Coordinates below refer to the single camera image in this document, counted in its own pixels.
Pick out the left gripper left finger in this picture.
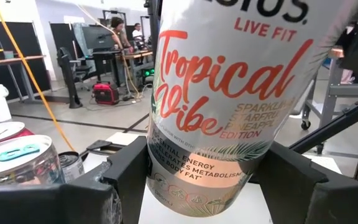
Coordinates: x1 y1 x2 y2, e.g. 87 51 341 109
0 136 150 224

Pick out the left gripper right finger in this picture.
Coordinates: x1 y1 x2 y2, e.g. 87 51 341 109
249 141 358 224

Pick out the blue silver Red Bull can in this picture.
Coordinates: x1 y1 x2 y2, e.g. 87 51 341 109
0 134 65 187

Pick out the red soda can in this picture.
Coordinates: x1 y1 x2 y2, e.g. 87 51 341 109
0 121 36 150

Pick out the white Celsius can yellow band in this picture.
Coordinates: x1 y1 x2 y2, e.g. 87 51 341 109
145 0 358 218

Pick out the white Celsius can blue band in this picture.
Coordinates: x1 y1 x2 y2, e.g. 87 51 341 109
57 151 86 184

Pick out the grey metal cart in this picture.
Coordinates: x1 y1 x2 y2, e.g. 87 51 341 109
300 46 358 131

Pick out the red black portable generator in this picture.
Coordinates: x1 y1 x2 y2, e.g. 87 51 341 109
91 81 121 106

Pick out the black computer green light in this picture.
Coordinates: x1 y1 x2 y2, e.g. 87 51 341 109
140 63 155 85

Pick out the wooden desk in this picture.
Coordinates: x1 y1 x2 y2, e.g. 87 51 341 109
0 55 47 103
91 49 154 91

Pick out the black partition panel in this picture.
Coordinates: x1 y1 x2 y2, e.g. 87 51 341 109
0 20 52 101
50 23 85 82

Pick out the black monitor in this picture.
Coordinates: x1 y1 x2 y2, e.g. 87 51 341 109
81 25 116 52

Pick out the person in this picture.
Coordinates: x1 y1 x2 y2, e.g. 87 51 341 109
131 22 147 50
109 17 135 54

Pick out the thick yellow hanging cable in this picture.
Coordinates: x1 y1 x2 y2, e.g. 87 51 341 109
0 0 76 152

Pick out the black metal post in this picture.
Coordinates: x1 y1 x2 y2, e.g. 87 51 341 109
144 0 163 63

